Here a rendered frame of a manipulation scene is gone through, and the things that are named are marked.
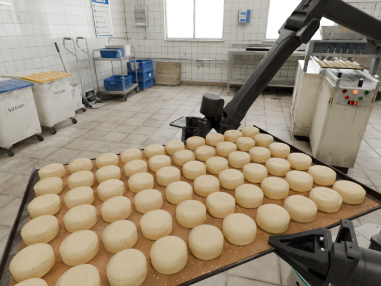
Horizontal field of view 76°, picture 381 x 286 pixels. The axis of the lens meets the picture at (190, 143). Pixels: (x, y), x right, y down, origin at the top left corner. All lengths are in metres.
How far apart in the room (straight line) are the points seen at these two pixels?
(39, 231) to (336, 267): 0.41
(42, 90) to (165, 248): 3.33
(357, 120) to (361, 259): 2.26
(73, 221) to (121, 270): 0.13
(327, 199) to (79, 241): 0.40
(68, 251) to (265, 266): 1.42
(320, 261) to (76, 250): 0.32
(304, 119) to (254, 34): 3.25
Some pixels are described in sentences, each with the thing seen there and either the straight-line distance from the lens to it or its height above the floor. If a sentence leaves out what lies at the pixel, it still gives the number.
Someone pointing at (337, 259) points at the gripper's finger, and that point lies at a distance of 0.37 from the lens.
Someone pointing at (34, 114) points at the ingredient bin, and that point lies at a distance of 3.49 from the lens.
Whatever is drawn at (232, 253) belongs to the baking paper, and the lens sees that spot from 0.38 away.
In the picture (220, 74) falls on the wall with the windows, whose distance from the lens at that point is 6.22.
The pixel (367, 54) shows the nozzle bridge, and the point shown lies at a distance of 3.25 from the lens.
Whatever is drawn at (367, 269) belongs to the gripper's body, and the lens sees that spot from 0.40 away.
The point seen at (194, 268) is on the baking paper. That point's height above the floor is 1.00.
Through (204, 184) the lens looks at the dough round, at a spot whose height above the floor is 1.02.
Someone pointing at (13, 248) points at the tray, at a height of 0.99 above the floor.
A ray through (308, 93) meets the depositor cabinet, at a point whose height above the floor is 0.61.
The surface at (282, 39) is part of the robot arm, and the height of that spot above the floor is 1.26.
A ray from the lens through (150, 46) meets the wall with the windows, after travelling 6.60.
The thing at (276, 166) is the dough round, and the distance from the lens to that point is 0.55.
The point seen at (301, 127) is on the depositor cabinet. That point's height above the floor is 0.19.
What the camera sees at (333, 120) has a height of 0.54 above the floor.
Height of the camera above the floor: 1.29
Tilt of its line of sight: 25 degrees down
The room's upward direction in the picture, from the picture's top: straight up
